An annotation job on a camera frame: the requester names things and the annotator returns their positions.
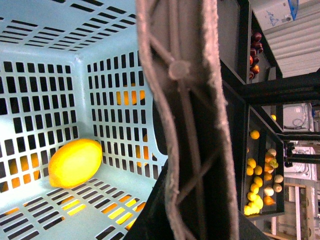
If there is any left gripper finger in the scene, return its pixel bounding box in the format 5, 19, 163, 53
124, 163, 174, 240

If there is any yellow lemon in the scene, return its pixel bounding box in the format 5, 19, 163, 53
48, 138, 103, 189

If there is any light blue plastic basket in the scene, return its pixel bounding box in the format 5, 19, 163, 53
0, 0, 167, 240

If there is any brown basket handle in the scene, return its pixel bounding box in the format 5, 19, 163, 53
135, 0, 240, 240

